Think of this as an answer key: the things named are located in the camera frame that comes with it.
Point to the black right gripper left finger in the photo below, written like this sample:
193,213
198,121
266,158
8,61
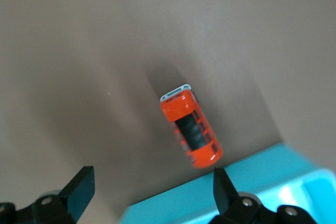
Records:
81,190

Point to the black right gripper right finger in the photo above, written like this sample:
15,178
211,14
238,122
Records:
223,192

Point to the orange toy bus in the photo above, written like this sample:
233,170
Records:
178,108

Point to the blue plastic box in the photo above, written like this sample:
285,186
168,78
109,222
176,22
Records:
262,182

